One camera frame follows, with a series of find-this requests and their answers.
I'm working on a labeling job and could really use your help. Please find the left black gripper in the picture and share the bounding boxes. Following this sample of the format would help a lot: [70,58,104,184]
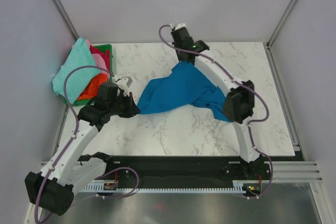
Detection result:
[108,92,140,118]

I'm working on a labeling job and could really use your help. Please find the blue t shirt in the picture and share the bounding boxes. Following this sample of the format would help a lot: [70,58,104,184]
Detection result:
[137,62,230,122]

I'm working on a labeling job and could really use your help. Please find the green plastic bin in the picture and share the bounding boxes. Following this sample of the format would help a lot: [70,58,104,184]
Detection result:
[72,54,113,106]

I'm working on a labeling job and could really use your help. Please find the teal t shirt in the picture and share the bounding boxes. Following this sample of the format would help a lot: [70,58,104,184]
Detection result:
[52,38,101,103]

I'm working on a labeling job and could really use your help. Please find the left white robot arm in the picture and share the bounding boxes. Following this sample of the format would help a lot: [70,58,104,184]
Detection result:
[25,77,140,216]

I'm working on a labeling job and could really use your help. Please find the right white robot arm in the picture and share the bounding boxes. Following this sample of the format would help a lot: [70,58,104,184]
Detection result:
[171,24,259,179]

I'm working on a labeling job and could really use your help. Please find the orange t shirt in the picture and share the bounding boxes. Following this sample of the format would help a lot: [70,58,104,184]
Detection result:
[77,73,110,101]

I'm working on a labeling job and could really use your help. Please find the pink t shirt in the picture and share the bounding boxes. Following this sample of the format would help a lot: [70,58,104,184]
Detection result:
[85,39,110,71]

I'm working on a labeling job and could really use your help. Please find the dark red t shirt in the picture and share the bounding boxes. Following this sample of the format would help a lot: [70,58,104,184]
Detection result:
[90,44,112,69]

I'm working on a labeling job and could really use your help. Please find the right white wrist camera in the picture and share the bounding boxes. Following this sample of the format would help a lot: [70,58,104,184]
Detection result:
[170,23,186,31]

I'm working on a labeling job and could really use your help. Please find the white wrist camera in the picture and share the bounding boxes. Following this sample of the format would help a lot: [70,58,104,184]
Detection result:
[116,77,133,90]
[170,23,186,31]

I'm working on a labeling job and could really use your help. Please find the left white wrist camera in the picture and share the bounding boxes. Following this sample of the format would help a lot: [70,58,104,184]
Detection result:
[116,77,133,90]

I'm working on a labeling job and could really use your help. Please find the right aluminium frame post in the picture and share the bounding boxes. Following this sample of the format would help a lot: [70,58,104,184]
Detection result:
[266,0,314,49]

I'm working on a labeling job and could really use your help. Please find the aluminium frame post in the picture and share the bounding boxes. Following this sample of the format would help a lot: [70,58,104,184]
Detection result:
[51,0,79,41]
[266,0,314,49]

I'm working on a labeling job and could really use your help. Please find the left aluminium frame post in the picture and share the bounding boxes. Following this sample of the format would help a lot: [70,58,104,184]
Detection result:
[51,0,79,41]

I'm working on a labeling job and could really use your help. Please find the white slotted cable duct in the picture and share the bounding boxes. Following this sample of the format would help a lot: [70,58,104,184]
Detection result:
[80,180,246,194]

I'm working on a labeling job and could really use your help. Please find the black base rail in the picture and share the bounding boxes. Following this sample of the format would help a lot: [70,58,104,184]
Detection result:
[99,156,271,187]

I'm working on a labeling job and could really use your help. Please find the aluminium front rail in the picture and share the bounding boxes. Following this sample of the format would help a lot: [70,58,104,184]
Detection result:
[36,161,323,183]

